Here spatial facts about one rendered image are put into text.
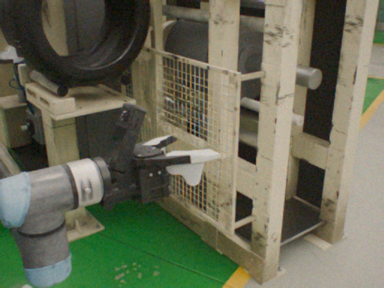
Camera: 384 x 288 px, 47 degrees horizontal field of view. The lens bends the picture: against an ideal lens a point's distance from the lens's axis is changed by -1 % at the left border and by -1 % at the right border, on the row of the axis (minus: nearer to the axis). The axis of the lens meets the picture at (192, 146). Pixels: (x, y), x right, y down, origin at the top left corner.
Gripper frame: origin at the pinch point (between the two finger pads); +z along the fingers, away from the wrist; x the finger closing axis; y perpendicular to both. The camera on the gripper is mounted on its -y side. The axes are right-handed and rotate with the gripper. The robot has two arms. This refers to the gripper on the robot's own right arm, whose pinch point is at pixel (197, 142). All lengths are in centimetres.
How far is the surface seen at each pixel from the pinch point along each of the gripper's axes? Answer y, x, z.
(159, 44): -10, -142, 69
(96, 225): 84, -153, 25
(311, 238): 95, -82, 117
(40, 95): 4, -123, 1
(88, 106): 11, -113, 17
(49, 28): -22, -142, 14
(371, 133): 85, -165, 278
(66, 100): 6, -108, 7
